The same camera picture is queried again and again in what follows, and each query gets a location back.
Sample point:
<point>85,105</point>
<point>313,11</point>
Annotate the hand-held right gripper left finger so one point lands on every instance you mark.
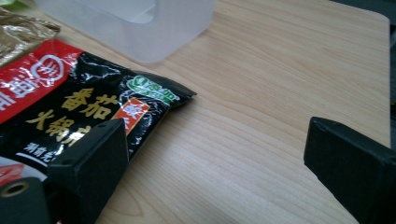
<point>93,161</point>

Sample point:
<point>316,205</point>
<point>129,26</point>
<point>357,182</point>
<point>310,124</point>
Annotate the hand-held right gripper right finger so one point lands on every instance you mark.
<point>351,155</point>

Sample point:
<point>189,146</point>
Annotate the black and red seasoning packet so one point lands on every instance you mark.
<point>93,84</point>

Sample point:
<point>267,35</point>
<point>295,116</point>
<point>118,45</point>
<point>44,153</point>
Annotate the gold brown foil packet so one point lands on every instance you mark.
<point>21,37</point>

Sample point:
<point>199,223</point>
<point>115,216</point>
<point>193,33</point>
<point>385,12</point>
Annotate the translucent plastic container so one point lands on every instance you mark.
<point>168,28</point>

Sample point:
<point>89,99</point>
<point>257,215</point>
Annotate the green snack packet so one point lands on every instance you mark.
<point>6,2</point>

